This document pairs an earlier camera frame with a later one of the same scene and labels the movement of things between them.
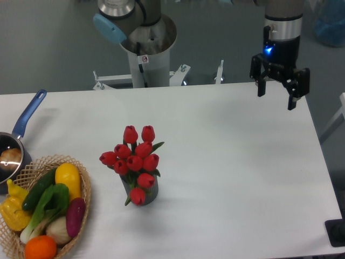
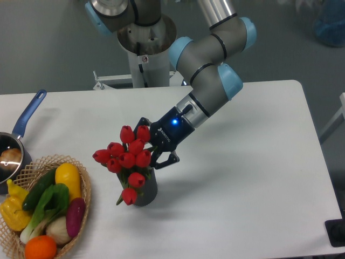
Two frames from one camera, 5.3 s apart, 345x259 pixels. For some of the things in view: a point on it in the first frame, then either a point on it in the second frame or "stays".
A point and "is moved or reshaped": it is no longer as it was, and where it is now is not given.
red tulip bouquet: (136, 162) is moved or reshaped
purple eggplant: (75, 216) stays
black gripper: (280, 58) -> (166, 133)
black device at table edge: (336, 231) stays
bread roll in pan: (11, 155) stays
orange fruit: (40, 247) stays
